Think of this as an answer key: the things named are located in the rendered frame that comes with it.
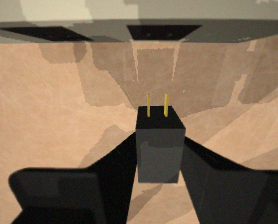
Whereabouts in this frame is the black two-prong charger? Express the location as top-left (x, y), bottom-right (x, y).
top-left (135, 93), bottom-right (186, 184)

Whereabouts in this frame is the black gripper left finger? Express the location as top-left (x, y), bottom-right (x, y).
top-left (8, 132), bottom-right (137, 224)

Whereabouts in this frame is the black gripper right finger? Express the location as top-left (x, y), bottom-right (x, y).
top-left (180, 136), bottom-right (278, 224)

